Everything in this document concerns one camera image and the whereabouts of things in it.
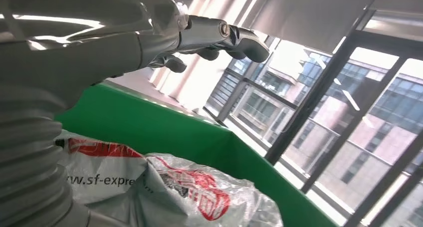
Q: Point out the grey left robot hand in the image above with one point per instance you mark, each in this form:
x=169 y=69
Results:
x=72 y=53

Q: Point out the dark window frame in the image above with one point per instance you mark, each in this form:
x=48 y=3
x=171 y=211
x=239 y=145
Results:
x=317 y=96

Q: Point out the grey roller blind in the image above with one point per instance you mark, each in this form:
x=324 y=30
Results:
x=314 y=17

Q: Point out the grey courier package red print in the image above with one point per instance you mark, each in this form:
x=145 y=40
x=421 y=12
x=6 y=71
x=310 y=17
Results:
x=165 y=192

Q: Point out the green plastic basket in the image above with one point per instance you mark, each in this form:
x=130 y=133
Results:
x=165 y=133

